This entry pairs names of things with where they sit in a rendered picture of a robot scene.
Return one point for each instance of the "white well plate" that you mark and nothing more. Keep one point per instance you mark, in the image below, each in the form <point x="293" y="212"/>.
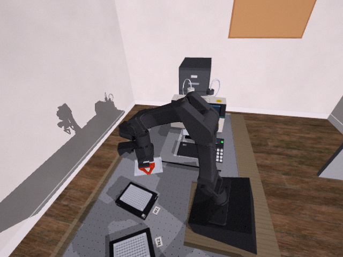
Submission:
<point x="157" y="168"/>
<point x="136" y="246"/>
<point x="136" y="197"/>

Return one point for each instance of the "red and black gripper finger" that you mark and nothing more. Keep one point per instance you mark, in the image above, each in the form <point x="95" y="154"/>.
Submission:
<point x="152" y="165"/>

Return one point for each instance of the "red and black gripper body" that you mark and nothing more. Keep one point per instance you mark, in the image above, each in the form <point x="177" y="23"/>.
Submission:
<point x="149" y="152"/>

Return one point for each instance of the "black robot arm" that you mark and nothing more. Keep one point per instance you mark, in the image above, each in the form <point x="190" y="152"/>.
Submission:
<point x="201" y="121"/>

